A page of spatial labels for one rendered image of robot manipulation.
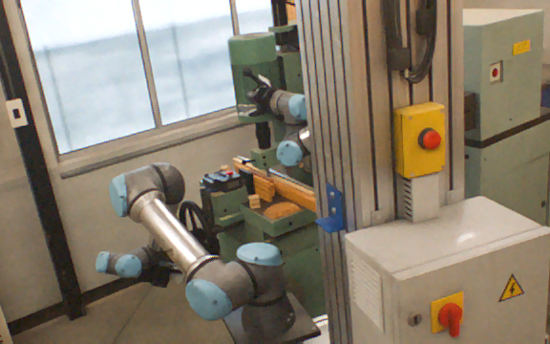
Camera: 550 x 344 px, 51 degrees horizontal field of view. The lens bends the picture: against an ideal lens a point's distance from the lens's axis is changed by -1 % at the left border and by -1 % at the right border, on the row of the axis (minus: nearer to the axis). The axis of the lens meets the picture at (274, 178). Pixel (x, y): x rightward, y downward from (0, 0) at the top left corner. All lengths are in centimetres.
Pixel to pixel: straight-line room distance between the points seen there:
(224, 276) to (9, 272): 208
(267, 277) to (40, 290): 214
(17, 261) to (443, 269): 267
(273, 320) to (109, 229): 203
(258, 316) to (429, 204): 61
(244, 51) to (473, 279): 128
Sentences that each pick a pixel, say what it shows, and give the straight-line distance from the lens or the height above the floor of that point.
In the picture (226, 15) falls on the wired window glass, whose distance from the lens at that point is 371.
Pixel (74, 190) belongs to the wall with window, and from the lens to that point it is 337.
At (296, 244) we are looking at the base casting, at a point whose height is 75.
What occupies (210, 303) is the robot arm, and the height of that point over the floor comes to 100.
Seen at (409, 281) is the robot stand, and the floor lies 122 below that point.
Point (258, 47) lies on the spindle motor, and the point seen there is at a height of 147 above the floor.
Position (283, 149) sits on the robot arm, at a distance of 168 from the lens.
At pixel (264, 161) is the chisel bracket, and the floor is 103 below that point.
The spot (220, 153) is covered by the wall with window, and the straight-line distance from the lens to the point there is 369.
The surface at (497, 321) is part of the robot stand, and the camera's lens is 123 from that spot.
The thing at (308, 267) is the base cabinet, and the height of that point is 63.
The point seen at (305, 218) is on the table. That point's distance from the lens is 214.
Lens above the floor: 177
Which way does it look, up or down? 21 degrees down
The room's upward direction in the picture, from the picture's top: 7 degrees counter-clockwise
